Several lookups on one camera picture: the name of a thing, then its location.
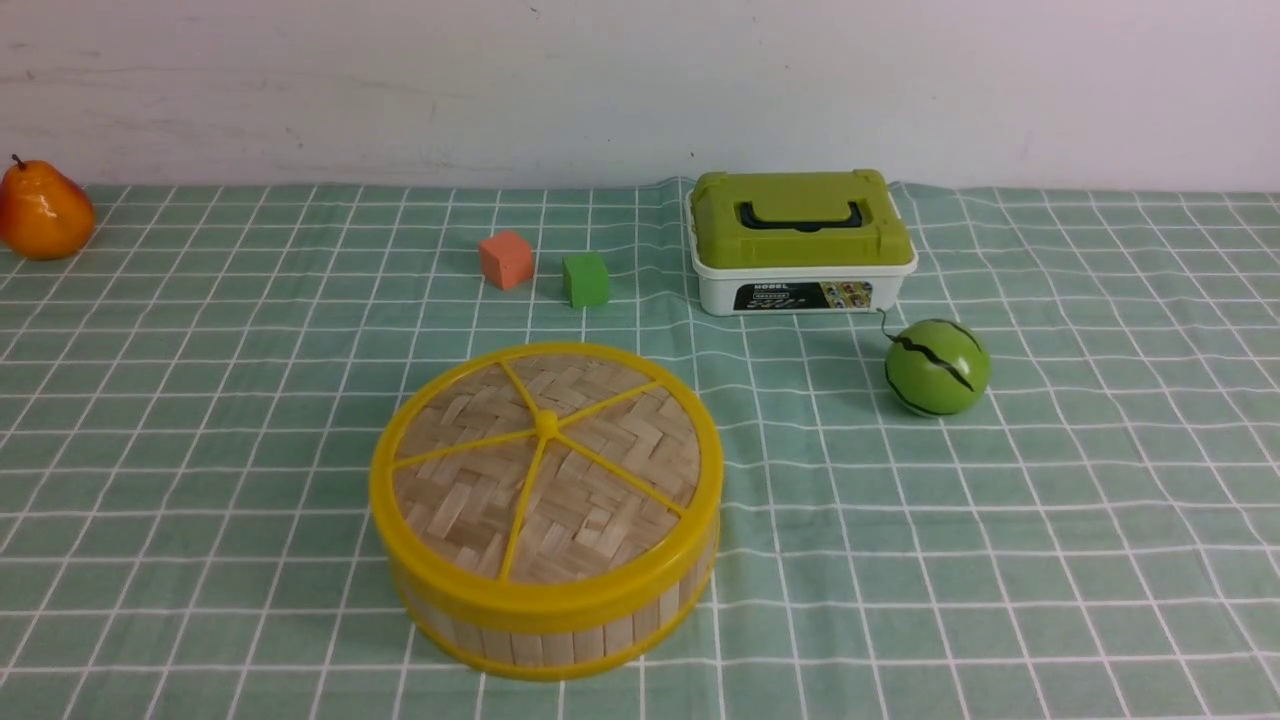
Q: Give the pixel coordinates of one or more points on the orange foam cube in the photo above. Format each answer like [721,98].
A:
[506,260]

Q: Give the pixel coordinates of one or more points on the yellow woven bamboo steamer lid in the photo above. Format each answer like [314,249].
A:
[548,464]

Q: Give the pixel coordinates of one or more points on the yellow bamboo steamer basket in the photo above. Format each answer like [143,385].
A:
[546,633]

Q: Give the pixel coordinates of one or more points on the green toy watermelon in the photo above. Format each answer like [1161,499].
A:
[936,367]

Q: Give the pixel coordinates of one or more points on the orange pear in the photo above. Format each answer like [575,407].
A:
[44,214]

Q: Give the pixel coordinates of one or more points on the green foam cube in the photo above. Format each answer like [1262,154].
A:
[586,279]

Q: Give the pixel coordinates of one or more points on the green and white toolbox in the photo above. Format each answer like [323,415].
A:
[802,242]

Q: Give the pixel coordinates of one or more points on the green checkered tablecloth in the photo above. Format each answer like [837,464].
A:
[188,409]

